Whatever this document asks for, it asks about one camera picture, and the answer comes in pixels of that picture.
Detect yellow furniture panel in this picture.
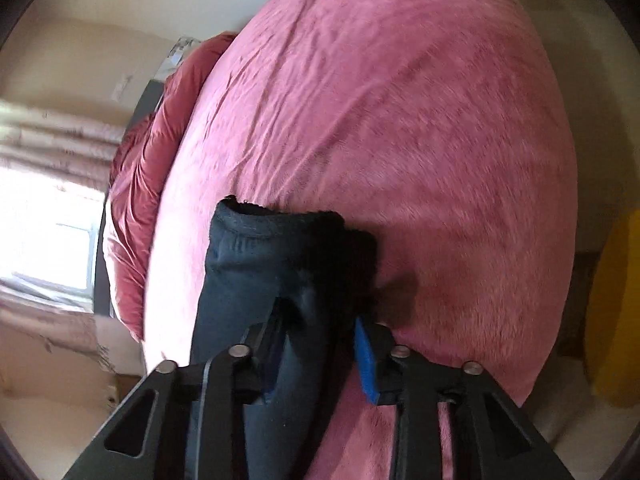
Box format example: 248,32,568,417
582,209,640,407

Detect pink patterned curtain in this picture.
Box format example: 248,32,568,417
0,101,128,177
0,280,117,378

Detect white floral headboard panel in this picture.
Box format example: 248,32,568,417
162,35,202,68
92,317,146,377

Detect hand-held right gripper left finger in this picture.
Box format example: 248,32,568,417
65,317,283,480

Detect dark grey headboard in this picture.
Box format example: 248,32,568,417
91,79,167,319

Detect bright window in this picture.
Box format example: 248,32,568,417
0,154,107,297

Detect red duvet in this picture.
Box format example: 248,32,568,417
107,31,240,342

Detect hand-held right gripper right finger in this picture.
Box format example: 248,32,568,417
353,319,576,480

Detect black embroidered pants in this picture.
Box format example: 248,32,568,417
189,195,382,480

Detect white wall outlet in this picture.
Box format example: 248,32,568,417
110,74,135,100

